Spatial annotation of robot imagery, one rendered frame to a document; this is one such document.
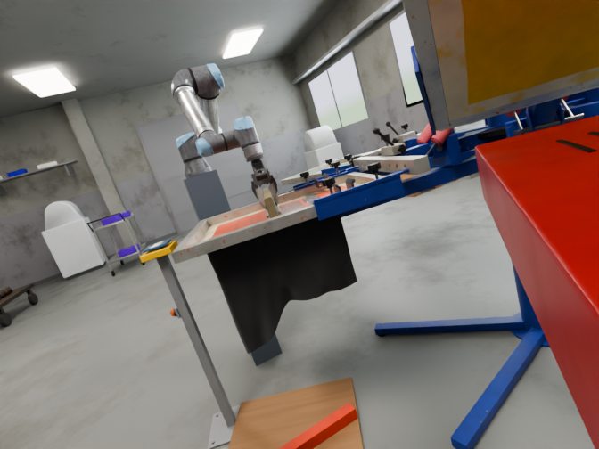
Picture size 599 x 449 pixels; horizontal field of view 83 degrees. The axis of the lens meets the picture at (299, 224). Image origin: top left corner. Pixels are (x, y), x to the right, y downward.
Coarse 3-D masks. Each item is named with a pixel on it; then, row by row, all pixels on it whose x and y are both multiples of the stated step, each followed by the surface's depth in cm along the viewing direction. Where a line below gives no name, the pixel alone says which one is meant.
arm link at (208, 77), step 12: (192, 72) 150; (204, 72) 152; (216, 72) 154; (204, 84) 153; (216, 84) 156; (204, 96) 160; (216, 96) 162; (204, 108) 169; (216, 108) 171; (216, 120) 178; (216, 132) 185
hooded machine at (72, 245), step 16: (48, 208) 674; (64, 208) 685; (48, 224) 677; (64, 224) 684; (80, 224) 695; (48, 240) 675; (64, 240) 686; (80, 240) 697; (64, 256) 688; (80, 256) 700; (96, 256) 712; (64, 272) 691; (80, 272) 702
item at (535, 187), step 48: (480, 144) 54; (528, 144) 43; (576, 144) 35; (528, 192) 26; (576, 192) 23; (528, 240) 22; (576, 240) 17; (528, 288) 27; (576, 288) 14; (576, 336) 15; (576, 384) 17
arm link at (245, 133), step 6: (234, 120) 131; (240, 120) 129; (246, 120) 130; (234, 126) 131; (240, 126) 130; (246, 126) 130; (252, 126) 131; (234, 132) 136; (240, 132) 130; (246, 132) 130; (252, 132) 131; (240, 138) 131; (246, 138) 130; (252, 138) 131; (246, 144) 131; (252, 144) 138
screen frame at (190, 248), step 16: (352, 176) 157; (368, 176) 136; (384, 176) 124; (288, 192) 165; (304, 192) 165; (240, 208) 162; (256, 208) 163; (304, 208) 111; (208, 224) 161; (256, 224) 110; (272, 224) 110; (288, 224) 111; (192, 240) 123; (208, 240) 110; (224, 240) 109; (240, 240) 110; (176, 256) 108; (192, 256) 109
